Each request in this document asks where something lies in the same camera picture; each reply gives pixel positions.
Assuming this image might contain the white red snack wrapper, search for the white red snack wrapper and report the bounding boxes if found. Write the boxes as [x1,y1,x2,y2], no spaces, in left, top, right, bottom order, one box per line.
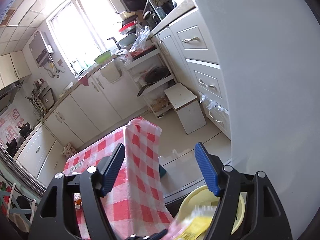
[162,205,216,239]

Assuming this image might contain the yellow plastic package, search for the yellow plastic package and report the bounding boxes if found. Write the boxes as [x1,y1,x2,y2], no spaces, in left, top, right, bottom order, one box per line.
[176,216,213,240]

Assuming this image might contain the yellow plastic trash bin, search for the yellow plastic trash bin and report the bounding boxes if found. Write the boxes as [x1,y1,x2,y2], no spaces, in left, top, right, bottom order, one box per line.
[175,185,245,234]

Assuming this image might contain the white lower kitchen cabinets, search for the white lower kitchen cabinets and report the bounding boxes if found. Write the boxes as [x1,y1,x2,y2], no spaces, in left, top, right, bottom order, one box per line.
[14,60,146,186]

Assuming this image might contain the white kitchen trolley rack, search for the white kitchen trolley rack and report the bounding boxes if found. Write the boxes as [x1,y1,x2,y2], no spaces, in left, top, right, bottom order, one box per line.
[124,44,177,119]

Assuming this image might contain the red white checkered tablecloth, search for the red white checkered tablecloth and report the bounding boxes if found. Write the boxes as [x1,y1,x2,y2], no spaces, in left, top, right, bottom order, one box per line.
[63,117,173,239]

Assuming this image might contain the floral small waste basket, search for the floral small waste basket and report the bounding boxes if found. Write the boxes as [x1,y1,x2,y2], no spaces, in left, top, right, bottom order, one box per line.
[62,142,77,158]

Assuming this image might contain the small white step stool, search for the small white step stool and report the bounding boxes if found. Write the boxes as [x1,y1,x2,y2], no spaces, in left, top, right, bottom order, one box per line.
[164,83,206,134]

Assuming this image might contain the black cooking pot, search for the black cooking pot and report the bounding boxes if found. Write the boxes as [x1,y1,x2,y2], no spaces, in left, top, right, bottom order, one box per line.
[18,122,32,139]

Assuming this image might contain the black frying pan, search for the black frying pan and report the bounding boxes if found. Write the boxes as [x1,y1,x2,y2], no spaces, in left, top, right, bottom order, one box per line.
[137,66,170,96]

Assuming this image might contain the green plastic basin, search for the green plastic basin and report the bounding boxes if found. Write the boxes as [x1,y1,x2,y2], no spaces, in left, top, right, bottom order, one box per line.
[94,50,111,64]

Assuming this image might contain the white drawer cabinet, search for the white drawer cabinet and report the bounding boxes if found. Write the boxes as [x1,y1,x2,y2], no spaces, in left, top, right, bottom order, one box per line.
[153,8,231,139]

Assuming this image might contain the black microwave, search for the black microwave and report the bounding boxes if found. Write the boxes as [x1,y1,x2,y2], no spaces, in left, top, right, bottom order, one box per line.
[120,0,147,12]

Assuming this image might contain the grey wall water heater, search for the grey wall water heater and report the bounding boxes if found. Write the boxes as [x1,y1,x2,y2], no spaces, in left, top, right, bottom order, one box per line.
[29,31,54,67]

